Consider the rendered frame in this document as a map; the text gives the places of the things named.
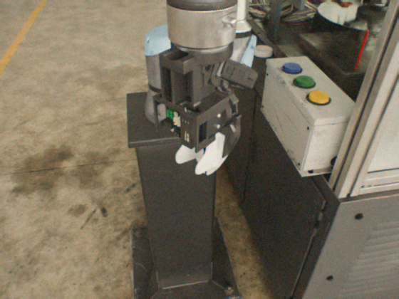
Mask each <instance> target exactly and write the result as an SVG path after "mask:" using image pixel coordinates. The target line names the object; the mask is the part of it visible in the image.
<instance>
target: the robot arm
mask: <svg viewBox="0 0 399 299"><path fill-rule="evenodd" d="M166 7H167V24H163V25H161V26H158V27H156V28H154V29H152V30H150V31H149V32H148V33H147V34H146V36H145V38H144V45H145V50H144V54H145V59H146V66H147V76H148V90H147V97H146V100H145V106H144V108H145V116H146V118H147V119H148V120H149V121H151V122H152V123H153V124H155V131H157V132H158V131H160V130H161V129H163V128H165V127H168V128H170V129H171V130H172V131H174V135H175V136H177V137H179V138H181V144H182V146H181V148H180V149H179V150H178V152H177V154H176V161H177V162H178V163H183V162H188V161H190V160H191V159H194V158H197V162H198V163H197V167H196V170H195V172H196V174H201V173H203V172H204V174H206V175H210V174H211V173H213V172H214V171H215V170H216V169H218V168H219V166H220V165H221V164H222V163H223V162H224V160H225V159H226V157H227V156H228V155H229V153H230V152H231V150H232V149H233V148H234V146H235V144H236V143H237V141H238V139H239V136H240V132H241V126H240V119H241V117H242V116H241V115H240V114H239V113H237V112H238V107H237V102H238V101H239V100H238V99H237V97H236V95H235V94H234V89H233V88H230V87H228V86H229V84H230V85H231V86H232V87H235V88H242V89H244V87H246V88H250V89H252V88H253V87H254V82H255V80H256V79H257V76H258V73H256V72H254V71H253V70H252V68H251V66H252V61H253V58H254V49H255V45H256V41H257V38H256V36H255V35H251V29H252V28H251V26H250V25H249V24H248V23H247V20H246V12H247V0H166Z"/></svg>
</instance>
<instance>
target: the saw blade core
mask: <svg viewBox="0 0 399 299"><path fill-rule="evenodd" d="M358 6H364V5H362V3H361V1H360V0H329V1H326V2H323V3H322V4H321V5H319V6H318V13H319V14H320V15H321V16H322V17H324V18H325V19H327V20H329V21H332V22H334V23H337V24H339V25H341V26H345V27H346V28H354V29H357V30H360V31H367V30H368V32H371V33H380V29H381V26H382V24H383V21H384V20H380V19H371V18H366V17H362V16H360V15H359V14H357V13H356V9H357V7H358Z"/></svg>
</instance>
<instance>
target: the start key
mask: <svg viewBox="0 0 399 299"><path fill-rule="evenodd" d="M295 83H296V84H297V85H300V86H304V87H309V86H312V85H313V84H314V79H313V78H312V77H308V76H304V75H302V76H298V77H296V81H295Z"/></svg>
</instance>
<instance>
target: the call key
mask: <svg viewBox="0 0 399 299"><path fill-rule="evenodd" d="M328 99H329V95H328V94H326V93H325V92H323V91H320V90H315V91H311V92H310V93H309V100H310V101H314V102H315V103H326V102H328Z"/></svg>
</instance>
